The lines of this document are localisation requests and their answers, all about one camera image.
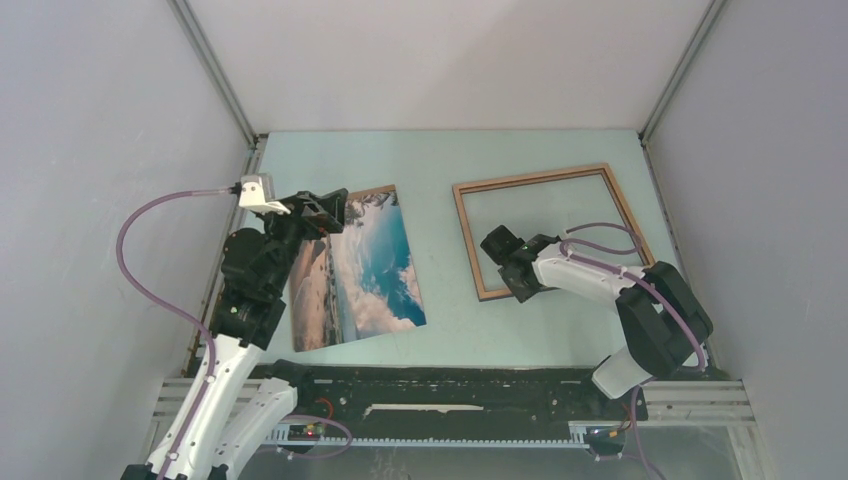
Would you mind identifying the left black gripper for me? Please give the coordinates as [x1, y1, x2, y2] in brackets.
[257, 188, 346, 294]

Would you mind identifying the wooden picture frame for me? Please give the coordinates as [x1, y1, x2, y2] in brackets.
[453, 163, 655, 301]

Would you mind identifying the landscape photo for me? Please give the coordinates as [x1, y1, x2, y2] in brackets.
[288, 185, 427, 352]

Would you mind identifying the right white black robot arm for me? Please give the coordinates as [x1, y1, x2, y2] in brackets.
[481, 225, 714, 418]

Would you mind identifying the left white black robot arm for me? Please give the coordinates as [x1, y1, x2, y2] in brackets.
[116, 181, 349, 479]

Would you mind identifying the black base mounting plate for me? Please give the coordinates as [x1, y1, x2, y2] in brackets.
[250, 360, 648, 444]

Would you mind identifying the small green circuit board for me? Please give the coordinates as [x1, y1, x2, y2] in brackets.
[286, 424, 325, 442]

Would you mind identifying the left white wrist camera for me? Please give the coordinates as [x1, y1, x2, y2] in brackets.
[238, 173, 291, 215]

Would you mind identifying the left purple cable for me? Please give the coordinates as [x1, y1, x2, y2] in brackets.
[116, 187, 241, 480]

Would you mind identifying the aluminium rail frame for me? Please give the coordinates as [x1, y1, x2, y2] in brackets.
[135, 377, 757, 480]

